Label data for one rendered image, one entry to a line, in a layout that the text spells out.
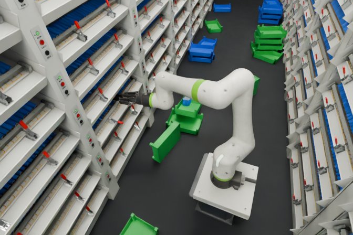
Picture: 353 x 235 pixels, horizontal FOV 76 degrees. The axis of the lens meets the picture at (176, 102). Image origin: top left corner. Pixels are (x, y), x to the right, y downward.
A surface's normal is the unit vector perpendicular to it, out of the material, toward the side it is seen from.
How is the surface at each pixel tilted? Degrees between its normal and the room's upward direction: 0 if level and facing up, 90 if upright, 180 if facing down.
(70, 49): 23
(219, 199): 3
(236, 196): 3
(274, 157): 0
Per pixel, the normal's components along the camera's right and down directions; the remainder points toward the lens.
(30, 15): 0.95, 0.18
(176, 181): -0.04, -0.73
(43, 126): 0.33, -0.60
